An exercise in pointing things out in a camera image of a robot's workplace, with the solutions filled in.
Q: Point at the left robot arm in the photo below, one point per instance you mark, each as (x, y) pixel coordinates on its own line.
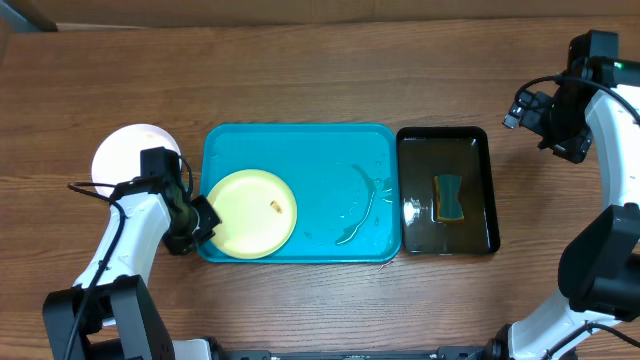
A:
(109, 313)

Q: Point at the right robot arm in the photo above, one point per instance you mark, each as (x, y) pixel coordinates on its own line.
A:
(595, 105)

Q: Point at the pink plate with ketchup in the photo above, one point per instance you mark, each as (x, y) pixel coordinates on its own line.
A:
(117, 159)

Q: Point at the yellow plate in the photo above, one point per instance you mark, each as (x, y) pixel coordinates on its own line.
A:
(258, 213)

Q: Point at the black water tray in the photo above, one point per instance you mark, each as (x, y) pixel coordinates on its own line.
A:
(425, 152)

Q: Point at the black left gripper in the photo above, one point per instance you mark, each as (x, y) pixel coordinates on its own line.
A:
(184, 246)

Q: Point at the green yellow sponge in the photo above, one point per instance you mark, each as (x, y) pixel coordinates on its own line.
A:
(446, 192)

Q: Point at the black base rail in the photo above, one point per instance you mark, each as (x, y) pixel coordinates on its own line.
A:
(350, 355)

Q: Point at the teal plastic tray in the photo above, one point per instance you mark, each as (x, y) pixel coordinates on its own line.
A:
(343, 176)

